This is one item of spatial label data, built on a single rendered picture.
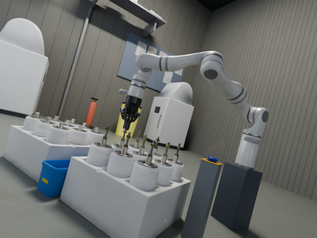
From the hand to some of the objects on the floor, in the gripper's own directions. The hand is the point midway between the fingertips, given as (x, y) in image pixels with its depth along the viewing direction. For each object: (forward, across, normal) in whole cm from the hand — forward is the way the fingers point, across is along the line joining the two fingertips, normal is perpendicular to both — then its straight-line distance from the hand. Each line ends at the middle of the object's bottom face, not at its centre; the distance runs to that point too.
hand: (126, 125), depth 92 cm
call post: (+35, +9, -40) cm, 54 cm away
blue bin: (+35, -9, +15) cm, 39 cm away
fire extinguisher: (+35, +152, +220) cm, 270 cm away
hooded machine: (+35, +44, +253) cm, 259 cm away
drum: (+35, +209, +184) cm, 281 cm away
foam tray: (+35, 0, -12) cm, 37 cm away
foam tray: (+35, -2, +43) cm, 55 cm away
